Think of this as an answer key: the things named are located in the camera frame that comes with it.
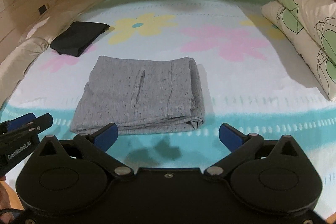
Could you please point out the folded black garment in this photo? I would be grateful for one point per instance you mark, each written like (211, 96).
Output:
(77, 38)

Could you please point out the grey speckled pants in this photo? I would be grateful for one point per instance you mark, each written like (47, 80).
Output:
(141, 97)

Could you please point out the beige quilt at bedside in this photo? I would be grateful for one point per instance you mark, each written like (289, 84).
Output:
(36, 39)

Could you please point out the black wall outlet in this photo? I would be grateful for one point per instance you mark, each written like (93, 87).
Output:
(42, 9)

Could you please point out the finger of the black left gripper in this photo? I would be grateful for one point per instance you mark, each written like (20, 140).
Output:
(14, 124)
(39, 124)

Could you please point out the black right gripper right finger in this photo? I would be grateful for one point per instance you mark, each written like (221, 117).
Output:
(243, 148)

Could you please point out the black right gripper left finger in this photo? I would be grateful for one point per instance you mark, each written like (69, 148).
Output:
(94, 148)

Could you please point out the cream leaf-print pillow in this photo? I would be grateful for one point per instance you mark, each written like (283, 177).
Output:
(310, 27)

